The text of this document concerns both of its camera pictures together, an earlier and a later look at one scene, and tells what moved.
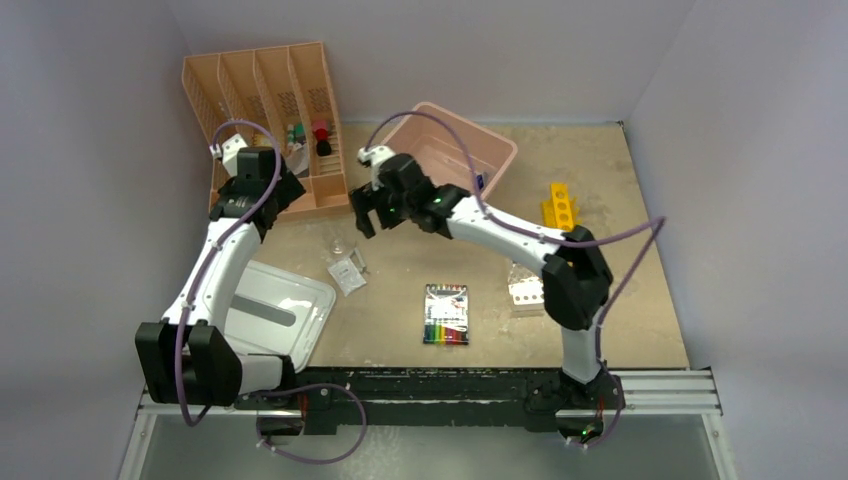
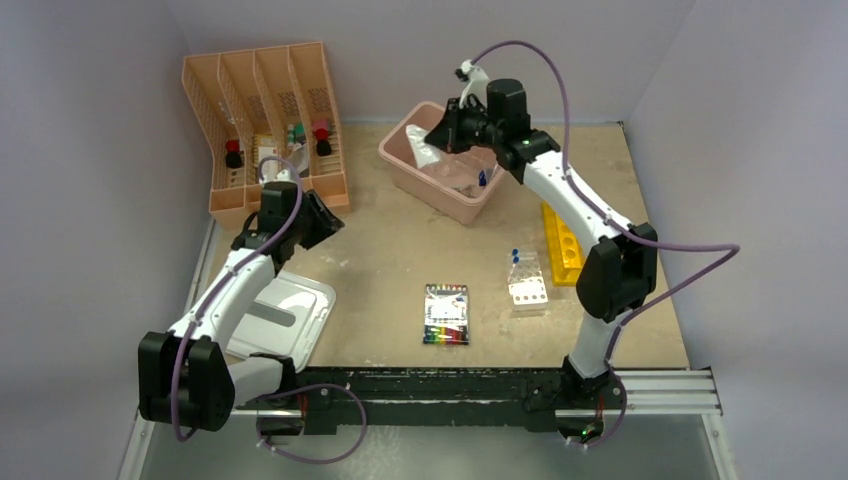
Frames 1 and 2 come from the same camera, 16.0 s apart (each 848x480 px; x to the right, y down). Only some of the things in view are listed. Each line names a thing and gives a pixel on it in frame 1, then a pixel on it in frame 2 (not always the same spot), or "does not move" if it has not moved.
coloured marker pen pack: x=446 y=314 does not move
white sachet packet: x=348 y=276 to x=425 y=154
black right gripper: x=366 y=199 to x=446 y=136
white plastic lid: x=275 y=311 does not move
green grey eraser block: x=300 y=132 does not move
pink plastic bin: x=457 y=151 does not move
